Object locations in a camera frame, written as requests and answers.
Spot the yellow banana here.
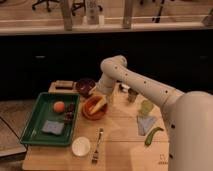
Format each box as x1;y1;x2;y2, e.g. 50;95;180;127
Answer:
90;96;107;115

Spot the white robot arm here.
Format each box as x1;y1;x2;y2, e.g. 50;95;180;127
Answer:
97;55;213;171

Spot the dark maroon bowl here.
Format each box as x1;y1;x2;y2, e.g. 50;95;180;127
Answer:
75;78;96;98

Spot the red bowl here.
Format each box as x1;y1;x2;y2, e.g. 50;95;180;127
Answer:
82;96;108;120

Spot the white small bowl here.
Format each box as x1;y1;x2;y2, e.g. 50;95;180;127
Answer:
71;137;91;157

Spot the small black white object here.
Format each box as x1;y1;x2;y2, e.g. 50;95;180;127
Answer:
119;83;130;93

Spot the brown wooden block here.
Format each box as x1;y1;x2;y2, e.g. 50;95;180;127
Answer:
55;80;74;90

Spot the dark grape bunch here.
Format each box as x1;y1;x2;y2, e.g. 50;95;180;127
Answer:
64;104;75;123

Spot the translucent green cup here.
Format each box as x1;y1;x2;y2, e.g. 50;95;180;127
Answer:
140;100;154;116

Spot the orange fruit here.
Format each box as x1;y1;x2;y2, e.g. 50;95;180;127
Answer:
53;101;65;113

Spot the light blue cloth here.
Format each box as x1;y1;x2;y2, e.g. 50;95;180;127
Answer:
137;116;157;136

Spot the green plastic tray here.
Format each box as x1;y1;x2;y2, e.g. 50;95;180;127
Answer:
20;92;80;147

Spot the green cucumber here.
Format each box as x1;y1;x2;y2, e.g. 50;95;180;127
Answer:
144;127;164;146

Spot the blue sponge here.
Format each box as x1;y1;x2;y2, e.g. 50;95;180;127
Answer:
42;120;64;135

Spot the metal fork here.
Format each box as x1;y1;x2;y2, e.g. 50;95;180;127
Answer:
92;128;104;164

